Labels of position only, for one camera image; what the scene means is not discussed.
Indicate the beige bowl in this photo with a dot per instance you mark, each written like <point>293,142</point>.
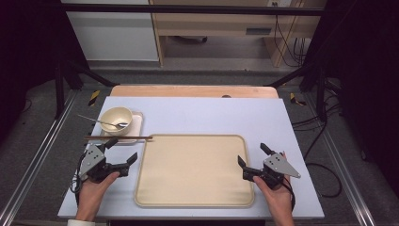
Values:
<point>114,116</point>

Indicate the white wall socket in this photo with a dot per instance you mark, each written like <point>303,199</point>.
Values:
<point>280,2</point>

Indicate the person's right hand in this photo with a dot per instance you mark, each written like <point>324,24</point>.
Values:
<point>276,197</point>

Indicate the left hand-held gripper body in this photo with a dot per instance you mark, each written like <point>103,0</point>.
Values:
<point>92,158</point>

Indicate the wooden table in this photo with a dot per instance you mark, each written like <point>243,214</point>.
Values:
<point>188,91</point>

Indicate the grey label on desk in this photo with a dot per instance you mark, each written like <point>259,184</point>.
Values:
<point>258,31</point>

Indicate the aluminium floor rail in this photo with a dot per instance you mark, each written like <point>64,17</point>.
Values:
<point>342,169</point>
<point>40,150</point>

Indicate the black metal stand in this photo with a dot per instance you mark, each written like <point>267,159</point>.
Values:
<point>320,94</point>
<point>59,91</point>

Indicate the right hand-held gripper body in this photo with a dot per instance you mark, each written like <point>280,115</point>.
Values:
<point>277,164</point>

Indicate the small white square plate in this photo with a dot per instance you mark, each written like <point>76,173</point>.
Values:
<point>137,125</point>

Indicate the black horizontal frame bar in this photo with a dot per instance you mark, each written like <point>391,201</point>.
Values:
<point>188,9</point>

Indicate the white cabinet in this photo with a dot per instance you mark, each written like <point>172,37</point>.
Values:
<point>113,34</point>

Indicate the person's left hand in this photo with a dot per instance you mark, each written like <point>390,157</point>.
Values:
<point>92,194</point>

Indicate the large beige tray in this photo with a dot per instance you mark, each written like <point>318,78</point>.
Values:
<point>194,171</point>

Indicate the light wooden desk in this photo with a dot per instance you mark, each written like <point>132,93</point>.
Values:
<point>213,25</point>

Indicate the yellow black tape strip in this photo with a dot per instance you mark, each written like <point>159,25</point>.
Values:
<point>94,97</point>
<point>293,98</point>

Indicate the black curtain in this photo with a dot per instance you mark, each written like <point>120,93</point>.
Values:
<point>367,62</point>
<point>28,47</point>

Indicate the metal spoon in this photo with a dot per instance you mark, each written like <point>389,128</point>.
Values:
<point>103,122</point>

